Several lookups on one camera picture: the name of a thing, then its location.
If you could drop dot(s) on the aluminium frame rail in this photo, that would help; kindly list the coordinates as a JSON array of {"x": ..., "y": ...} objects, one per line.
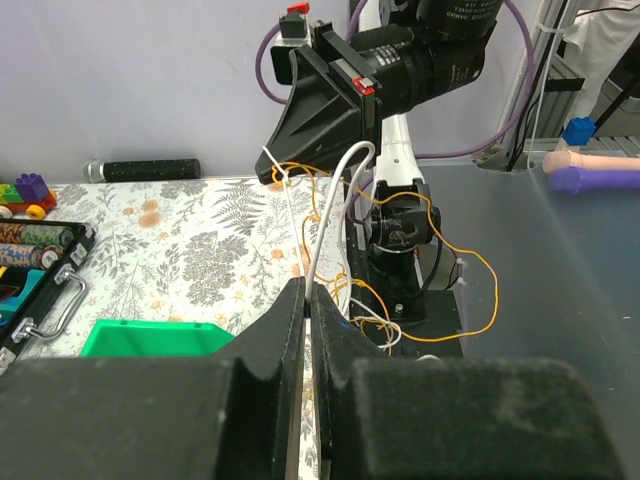
[{"x": 590, "y": 38}]

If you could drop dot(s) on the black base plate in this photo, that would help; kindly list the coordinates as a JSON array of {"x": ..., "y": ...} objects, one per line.
[{"x": 410, "y": 284}]

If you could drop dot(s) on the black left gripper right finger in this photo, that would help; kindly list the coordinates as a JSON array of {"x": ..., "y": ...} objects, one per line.
[{"x": 387, "y": 418}]

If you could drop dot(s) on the beige foam tube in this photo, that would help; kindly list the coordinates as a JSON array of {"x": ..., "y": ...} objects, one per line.
[{"x": 561, "y": 159}]

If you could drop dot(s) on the purple foam tube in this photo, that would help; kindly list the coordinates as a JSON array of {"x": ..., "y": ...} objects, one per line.
[{"x": 575, "y": 180}]

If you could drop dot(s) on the blue toy brick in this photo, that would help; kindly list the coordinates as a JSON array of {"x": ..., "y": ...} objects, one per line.
[{"x": 578, "y": 131}]

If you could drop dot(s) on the black cylindrical flashlight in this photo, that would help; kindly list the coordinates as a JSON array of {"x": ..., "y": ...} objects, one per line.
[{"x": 97, "y": 171}]

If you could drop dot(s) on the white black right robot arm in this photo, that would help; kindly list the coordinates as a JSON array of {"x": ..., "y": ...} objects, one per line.
[{"x": 399, "y": 188}]

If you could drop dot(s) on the floral table mat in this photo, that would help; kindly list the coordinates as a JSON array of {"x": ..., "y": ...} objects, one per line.
[{"x": 206, "y": 251}]

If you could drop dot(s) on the colourful toy block train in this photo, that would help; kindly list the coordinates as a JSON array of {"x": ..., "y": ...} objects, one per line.
[{"x": 28, "y": 195}]

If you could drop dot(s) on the green plastic bin right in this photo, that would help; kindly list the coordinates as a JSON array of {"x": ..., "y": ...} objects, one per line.
[{"x": 136, "y": 338}]

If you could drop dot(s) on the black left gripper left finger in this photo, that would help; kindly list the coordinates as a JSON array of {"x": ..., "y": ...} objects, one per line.
[{"x": 234, "y": 414}]

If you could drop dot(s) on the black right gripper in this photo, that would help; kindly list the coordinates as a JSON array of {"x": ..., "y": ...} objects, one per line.
[{"x": 343, "y": 90}]

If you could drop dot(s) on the black poker chip case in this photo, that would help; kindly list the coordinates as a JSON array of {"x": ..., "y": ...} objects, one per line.
[{"x": 41, "y": 284}]

